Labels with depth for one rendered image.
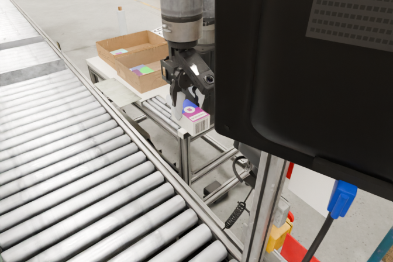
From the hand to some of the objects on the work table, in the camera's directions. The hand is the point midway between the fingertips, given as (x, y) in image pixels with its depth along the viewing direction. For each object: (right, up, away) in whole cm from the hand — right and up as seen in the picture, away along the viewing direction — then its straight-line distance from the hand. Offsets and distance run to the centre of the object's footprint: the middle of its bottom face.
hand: (189, 113), depth 72 cm
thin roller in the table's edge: (-15, -1, +54) cm, 56 cm away
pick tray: (-39, +38, +106) cm, 120 cm away
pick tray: (-21, +23, +85) cm, 91 cm away
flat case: (-29, +22, +80) cm, 87 cm away
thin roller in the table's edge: (-13, 0, +55) cm, 56 cm away
